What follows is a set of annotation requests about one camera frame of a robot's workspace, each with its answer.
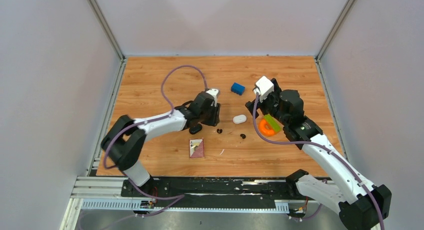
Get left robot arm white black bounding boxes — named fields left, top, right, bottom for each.
left=100, top=89, right=221, bottom=197

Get white earbud charging case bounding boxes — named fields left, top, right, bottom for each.
left=232, top=114, right=247, bottom=124

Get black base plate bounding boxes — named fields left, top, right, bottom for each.
left=120, top=177, right=312, bottom=210

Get slotted cable duct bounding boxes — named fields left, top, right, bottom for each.
left=81, top=199, right=291, bottom=213

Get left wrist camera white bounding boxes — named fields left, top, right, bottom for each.
left=206, top=88, right=220, bottom=107

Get blue toy brick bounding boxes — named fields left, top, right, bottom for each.
left=230, top=82, right=245, bottom=96

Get black earbud case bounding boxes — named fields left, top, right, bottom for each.
left=188, top=123, right=203, bottom=135

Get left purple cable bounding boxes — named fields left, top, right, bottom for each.
left=102, top=64, right=210, bottom=170

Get green toy brick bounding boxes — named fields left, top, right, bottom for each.
left=263, top=114, right=281, bottom=133

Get orange ring toy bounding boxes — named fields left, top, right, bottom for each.
left=258, top=119, right=278, bottom=137

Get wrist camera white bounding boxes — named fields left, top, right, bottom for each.
left=253, top=76, right=275, bottom=102
left=206, top=88, right=220, bottom=107

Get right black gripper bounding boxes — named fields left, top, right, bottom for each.
left=245, top=87, right=288, bottom=126

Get purple cable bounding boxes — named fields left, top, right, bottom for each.
left=252, top=93, right=386, bottom=230
left=102, top=64, right=210, bottom=170

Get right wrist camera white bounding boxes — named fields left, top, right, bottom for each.
left=253, top=76, right=275, bottom=102

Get red playing card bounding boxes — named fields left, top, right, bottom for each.
left=189, top=138, right=205, bottom=158

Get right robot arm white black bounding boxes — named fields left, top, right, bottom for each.
left=245, top=76, right=392, bottom=230

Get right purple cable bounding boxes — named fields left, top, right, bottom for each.
left=252, top=93, right=386, bottom=230

